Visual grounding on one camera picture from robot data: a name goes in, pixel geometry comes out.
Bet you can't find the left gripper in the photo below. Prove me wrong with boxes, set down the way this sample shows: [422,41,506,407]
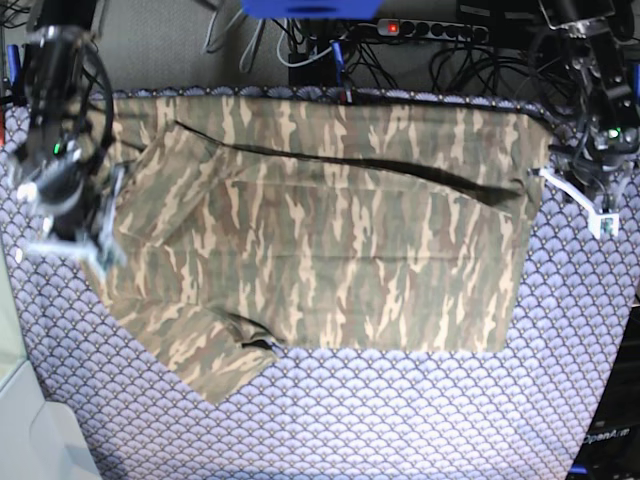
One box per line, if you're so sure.
[529,127,639,238]

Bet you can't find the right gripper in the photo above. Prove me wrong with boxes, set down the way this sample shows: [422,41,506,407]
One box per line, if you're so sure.
[9,144,127,270]

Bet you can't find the camouflage T-shirt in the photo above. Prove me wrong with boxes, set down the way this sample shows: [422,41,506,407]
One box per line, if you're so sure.
[87,96,552,403]

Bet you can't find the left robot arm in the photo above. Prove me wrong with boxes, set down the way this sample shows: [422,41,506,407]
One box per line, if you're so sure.
[527,1,639,238]

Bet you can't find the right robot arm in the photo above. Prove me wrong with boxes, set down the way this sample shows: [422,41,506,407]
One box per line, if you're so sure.
[9,1,129,276]

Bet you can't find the white plastic bin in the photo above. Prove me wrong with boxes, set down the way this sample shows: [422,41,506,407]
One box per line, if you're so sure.
[1,260,101,479]

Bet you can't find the fan-patterned tablecloth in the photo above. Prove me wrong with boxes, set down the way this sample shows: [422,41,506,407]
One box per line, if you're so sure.
[0,85,640,480]

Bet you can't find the black OpenArm case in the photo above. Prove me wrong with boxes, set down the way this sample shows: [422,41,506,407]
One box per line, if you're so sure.
[567,306,639,479]

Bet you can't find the blue box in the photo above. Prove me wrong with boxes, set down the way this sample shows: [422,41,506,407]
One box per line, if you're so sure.
[241,0,382,20]

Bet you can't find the black power strip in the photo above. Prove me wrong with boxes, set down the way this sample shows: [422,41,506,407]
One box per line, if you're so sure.
[375,18,490,44]

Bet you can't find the blue clamp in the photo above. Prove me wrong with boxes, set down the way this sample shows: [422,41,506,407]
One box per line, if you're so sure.
[331,40,345,86]

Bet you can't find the tangled black cables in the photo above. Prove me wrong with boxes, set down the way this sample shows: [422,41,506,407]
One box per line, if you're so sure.
[279,14,551,94]

